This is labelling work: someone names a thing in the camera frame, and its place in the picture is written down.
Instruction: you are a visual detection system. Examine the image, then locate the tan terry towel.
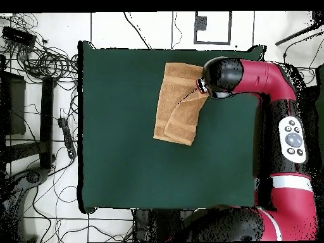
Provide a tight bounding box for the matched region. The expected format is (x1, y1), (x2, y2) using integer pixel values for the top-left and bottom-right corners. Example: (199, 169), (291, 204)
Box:
(153, 62), (210, 147)

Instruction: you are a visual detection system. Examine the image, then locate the dark flat panel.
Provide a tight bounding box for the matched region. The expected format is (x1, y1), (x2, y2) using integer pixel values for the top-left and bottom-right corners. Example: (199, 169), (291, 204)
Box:
(4, 72), (27, 135)

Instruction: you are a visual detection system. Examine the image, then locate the dark green table cloth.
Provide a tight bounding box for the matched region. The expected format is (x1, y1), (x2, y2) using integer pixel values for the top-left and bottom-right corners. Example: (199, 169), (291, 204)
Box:
(77, 40), (266, 215)

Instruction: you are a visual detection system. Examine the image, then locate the black rod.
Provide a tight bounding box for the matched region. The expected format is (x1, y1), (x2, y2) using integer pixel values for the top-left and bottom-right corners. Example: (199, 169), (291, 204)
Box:
(275, 21), (324, 46)

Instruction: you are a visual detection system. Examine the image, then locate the black power strip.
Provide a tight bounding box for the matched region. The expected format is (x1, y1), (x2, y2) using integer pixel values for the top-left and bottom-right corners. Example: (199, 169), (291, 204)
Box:
(57, 116), (77, 159)

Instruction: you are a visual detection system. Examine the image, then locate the black rectangular box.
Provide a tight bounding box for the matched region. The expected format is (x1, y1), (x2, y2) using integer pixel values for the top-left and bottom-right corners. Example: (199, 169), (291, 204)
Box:
(2, 25), (37, 47)

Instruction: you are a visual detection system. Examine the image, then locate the black stand base foot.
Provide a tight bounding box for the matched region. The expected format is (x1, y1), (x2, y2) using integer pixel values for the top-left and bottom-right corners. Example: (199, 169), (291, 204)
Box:
(0, 166), (49, 242)

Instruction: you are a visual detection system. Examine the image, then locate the grey square floor frame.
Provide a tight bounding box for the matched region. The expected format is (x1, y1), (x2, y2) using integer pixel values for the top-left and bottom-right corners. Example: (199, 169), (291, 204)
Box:
(194, 11), (232, 46)

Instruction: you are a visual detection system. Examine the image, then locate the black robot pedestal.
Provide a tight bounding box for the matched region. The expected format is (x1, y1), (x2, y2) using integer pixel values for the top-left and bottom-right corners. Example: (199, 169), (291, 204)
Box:
(132, 208), (183, 242)

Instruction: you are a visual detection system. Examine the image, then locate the tangled black cable bundle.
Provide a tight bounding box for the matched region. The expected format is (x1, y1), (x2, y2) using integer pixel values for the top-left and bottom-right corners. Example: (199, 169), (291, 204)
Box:
(15, 45), (79, 83)

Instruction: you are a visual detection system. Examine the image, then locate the black upright post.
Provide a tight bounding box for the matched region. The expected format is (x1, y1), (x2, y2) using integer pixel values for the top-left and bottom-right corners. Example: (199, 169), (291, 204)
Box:
(39, 77), (55, 169)

